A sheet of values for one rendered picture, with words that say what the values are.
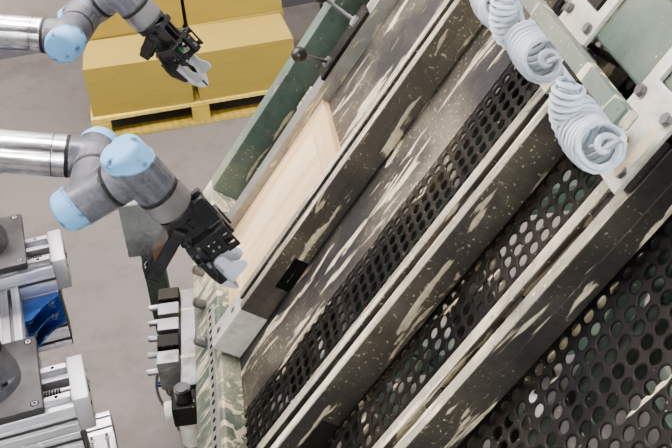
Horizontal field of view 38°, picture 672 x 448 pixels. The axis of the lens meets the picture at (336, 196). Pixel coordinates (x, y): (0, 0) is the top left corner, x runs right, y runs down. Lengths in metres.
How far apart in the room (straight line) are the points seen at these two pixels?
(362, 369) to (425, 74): 0.59
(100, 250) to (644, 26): 3.18
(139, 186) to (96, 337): 2.23
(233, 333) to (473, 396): 0.93
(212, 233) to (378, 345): 0.33
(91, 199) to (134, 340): 2.15
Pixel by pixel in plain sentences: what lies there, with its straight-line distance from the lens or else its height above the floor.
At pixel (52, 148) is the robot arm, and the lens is 1.71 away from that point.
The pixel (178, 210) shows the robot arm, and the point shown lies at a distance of 1.60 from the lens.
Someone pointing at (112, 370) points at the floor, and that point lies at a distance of 3.61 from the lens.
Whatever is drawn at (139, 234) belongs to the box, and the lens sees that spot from 2.78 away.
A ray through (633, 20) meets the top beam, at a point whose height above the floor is 1.87.
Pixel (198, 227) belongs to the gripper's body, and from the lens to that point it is 1.66.
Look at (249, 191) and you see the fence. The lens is 2.50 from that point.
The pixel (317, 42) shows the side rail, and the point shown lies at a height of 1.32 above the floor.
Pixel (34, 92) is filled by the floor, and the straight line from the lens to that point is 5.59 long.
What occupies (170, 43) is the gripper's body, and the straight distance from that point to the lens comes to 2.21.
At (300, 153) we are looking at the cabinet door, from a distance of 2.36.
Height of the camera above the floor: 2.41
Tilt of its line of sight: 34 degrees down
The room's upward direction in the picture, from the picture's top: 4 degrees counter-clockwise
